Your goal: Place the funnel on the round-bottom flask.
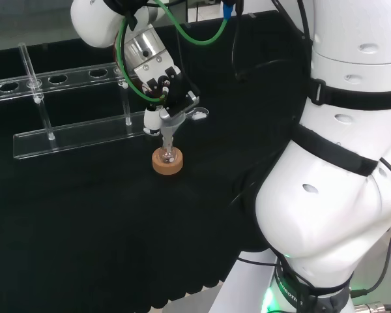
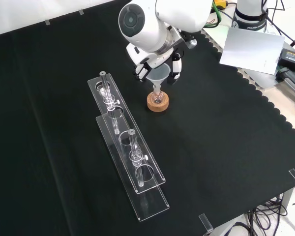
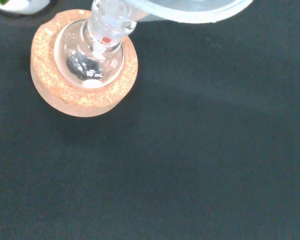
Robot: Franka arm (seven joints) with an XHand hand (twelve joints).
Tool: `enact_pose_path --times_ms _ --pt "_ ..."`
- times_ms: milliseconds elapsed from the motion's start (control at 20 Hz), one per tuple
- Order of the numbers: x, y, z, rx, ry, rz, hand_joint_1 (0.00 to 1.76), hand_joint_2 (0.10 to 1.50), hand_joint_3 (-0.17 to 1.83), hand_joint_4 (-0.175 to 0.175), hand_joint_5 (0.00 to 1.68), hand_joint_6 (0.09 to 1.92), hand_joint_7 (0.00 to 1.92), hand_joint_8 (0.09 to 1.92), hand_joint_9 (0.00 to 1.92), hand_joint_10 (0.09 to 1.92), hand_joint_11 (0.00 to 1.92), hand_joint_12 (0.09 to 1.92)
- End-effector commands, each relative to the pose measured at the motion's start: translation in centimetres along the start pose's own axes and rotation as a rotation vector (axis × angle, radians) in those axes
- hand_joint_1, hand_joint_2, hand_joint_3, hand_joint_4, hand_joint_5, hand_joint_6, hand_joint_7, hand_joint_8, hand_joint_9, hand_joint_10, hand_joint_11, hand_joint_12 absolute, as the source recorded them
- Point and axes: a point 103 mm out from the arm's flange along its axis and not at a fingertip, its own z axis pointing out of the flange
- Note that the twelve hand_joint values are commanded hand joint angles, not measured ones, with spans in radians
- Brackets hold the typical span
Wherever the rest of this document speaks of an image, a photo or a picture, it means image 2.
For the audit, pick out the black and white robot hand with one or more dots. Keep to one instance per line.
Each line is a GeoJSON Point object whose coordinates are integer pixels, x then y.
{"type": "Point", "coordinates": [142, 59]}

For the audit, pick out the clear plastic funnel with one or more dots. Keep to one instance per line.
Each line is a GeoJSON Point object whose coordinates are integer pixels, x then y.
{"type": "Point", "coordinates": [158, 73]}

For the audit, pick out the clear round-bottom flask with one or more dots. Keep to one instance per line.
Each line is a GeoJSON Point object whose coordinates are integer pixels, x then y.
{"type": "Point", "coordinates": [158, 97]}

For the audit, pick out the clear acrylic funnel stand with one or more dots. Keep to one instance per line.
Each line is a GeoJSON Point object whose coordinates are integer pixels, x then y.
{"type": "Point", "coordinates": [127, 147]}

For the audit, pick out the grey tape piece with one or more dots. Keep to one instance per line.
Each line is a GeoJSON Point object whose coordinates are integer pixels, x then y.
{"type": "Point", "coordinates": [47, 22]}
{"type": "Point", "coordinates": [81, 12]}

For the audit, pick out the yellow stop button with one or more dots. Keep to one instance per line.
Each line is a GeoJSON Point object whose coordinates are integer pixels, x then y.
{"type": "Point", "coordinates": [220, 3]}

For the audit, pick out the black cloth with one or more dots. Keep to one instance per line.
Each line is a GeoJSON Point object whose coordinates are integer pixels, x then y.
{"type": "Point", "coordinates": [211, 147]}

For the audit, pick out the black power adapter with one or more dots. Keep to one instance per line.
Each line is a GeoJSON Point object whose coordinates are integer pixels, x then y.
{"type": "Point", "coordinates": [293, 59]}

